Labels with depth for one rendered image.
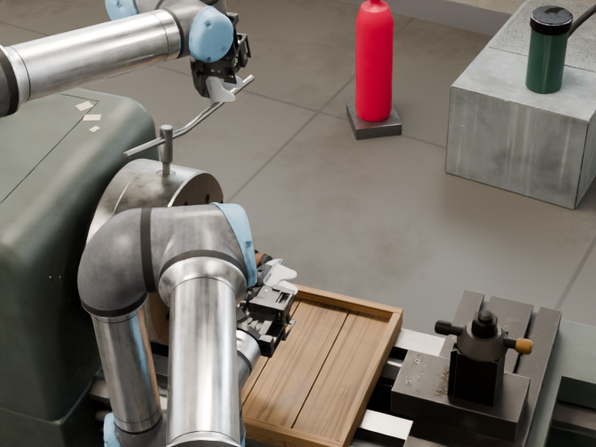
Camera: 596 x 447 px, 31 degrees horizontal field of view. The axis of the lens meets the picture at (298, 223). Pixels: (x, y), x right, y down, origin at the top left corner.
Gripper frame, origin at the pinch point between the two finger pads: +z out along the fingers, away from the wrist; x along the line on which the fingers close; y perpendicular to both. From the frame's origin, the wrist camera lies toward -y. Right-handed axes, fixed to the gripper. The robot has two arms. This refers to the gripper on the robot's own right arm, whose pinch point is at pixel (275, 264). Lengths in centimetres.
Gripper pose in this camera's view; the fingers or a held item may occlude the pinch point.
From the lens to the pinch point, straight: 190.7
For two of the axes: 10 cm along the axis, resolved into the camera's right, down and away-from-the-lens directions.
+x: -0.3, -7.8, -6.2
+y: 9.3, 2.0, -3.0
